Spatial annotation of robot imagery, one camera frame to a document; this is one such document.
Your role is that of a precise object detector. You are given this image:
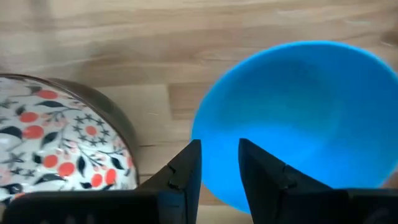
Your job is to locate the floral patterned ceramic bowl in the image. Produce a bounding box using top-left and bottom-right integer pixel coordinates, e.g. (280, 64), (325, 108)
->
(0, 73), (140, 206)

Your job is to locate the blue plastic bowl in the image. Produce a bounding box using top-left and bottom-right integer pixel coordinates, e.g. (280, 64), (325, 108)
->
(190, 40), (398, 215)

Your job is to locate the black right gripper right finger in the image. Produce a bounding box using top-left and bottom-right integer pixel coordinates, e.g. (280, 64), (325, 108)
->
(238, 138), (398, 224)

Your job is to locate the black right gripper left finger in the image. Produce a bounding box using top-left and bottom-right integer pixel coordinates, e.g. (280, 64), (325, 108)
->
(1, 139), (203, 224)

